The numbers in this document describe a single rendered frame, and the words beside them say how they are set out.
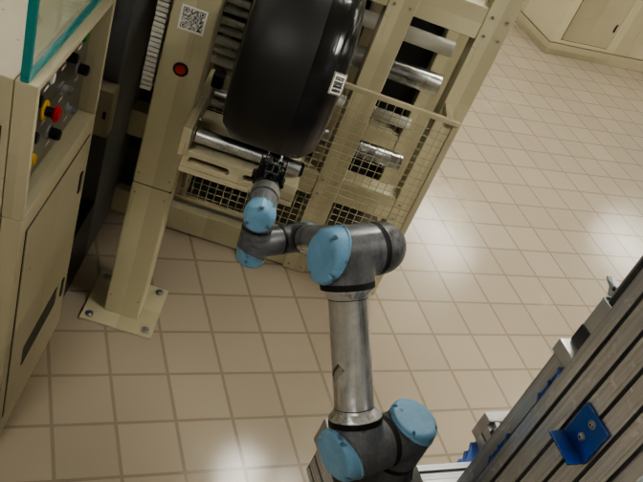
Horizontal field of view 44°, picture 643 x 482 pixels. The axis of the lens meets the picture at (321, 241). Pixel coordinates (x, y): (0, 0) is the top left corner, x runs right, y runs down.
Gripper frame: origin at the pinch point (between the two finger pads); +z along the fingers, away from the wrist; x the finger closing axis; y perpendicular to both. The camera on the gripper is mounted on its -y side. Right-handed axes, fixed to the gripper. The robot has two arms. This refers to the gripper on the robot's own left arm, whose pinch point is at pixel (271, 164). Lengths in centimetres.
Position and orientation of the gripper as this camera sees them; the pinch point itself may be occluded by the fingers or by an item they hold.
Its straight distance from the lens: 219.4
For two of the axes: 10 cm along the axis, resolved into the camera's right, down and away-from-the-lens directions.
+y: 3.2, -8.1, -4.9
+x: -9.4, -3.1, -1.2
